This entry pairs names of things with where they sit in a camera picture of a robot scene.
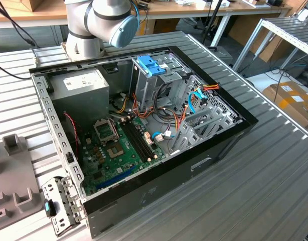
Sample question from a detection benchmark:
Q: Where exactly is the long wooden desk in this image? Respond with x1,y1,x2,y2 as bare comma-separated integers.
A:
0,0,294,28

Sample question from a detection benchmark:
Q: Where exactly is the metal frame slat table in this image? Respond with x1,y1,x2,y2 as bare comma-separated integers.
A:
233,17,308,73

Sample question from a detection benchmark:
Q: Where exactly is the black tripod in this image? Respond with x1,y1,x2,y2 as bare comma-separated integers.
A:
202,0,226,50

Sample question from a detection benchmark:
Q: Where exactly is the black open PC case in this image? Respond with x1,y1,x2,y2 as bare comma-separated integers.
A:
28,45,259,239

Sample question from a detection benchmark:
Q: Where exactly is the yellow wire bundle white plug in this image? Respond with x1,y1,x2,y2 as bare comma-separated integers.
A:
115,92,129,114

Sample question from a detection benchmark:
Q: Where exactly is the metal socket cover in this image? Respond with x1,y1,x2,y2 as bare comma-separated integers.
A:
93,117,119,144

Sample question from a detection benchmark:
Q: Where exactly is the blue expansion slot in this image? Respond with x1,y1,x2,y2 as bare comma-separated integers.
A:
95,164,137,192

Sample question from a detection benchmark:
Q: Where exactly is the green motherboard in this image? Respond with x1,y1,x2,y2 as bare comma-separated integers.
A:
80,116,167,198

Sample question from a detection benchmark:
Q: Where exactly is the brown wooden box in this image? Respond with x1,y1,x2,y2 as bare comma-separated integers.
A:
18,0,44,13

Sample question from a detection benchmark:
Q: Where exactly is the black case fan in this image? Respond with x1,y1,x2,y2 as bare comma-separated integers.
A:
61,110,83,166

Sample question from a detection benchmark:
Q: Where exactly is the grey metal disk bay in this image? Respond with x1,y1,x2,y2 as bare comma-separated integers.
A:
168,105,244,155

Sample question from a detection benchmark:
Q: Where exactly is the red black twisted wire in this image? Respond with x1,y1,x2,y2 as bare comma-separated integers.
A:
63,112,81,164

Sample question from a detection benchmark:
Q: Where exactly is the CPU socket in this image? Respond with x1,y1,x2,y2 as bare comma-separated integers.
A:
105,142,126,161

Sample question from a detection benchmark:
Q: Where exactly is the orange red wire bundle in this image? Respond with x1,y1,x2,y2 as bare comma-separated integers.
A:
132,92,155,119
175,104,189,133

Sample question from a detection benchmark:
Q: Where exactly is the cardboard box with labels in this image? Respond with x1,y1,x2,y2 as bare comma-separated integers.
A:
263,81,308,131

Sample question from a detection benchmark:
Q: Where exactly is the black RAM slot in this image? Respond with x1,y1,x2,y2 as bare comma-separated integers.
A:
130,120,155,160
120,122,144,163
123,122,147,162
127,121,151,161

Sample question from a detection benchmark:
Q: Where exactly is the black blue bracket latch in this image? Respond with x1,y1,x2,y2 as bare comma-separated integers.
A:
43,198,57,218

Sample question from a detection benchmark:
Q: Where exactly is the blue wire white plug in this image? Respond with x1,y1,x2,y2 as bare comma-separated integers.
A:
151,131,175,144

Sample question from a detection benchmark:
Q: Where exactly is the blue drive cage latch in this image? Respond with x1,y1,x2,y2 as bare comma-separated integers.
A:
137,55,168,77

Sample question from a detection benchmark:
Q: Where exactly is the orange yellow power wire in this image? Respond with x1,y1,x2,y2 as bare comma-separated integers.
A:
201,84,221,93

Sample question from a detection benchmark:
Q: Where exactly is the grey metal drive cage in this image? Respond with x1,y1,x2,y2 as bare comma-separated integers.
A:
130,54,192,112

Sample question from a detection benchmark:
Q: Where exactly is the grey slotted metal bracket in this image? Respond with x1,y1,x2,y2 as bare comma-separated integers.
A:
41,175,85,237

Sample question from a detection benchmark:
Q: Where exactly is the brown cardboard sheet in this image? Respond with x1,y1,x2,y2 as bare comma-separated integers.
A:
229,15,292,63

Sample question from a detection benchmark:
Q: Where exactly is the grey parts rack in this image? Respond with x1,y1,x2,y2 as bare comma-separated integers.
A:
0,134,43,233

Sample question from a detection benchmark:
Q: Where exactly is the thin wire locking lever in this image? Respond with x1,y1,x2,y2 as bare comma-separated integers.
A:
110,118,119,140

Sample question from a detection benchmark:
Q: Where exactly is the light blue data wire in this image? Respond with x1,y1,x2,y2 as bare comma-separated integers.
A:
188,86,208,116

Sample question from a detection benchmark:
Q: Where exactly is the grey power supply unit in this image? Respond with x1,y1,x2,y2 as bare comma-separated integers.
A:
50,67,111,124

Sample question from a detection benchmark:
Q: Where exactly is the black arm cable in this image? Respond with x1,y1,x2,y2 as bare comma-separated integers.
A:
0,0,41,80

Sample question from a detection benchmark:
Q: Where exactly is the black cable bundle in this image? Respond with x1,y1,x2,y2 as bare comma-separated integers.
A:
153,84,175,121

